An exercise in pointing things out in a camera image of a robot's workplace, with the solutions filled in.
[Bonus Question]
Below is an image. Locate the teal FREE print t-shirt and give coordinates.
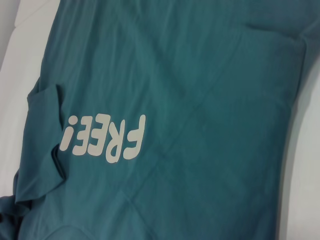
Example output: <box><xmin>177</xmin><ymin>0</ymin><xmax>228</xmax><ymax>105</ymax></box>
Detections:
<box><xmin>0</xmin><ymin>0</ymin><xmax>312</xmax><ymax>240</ymax></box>

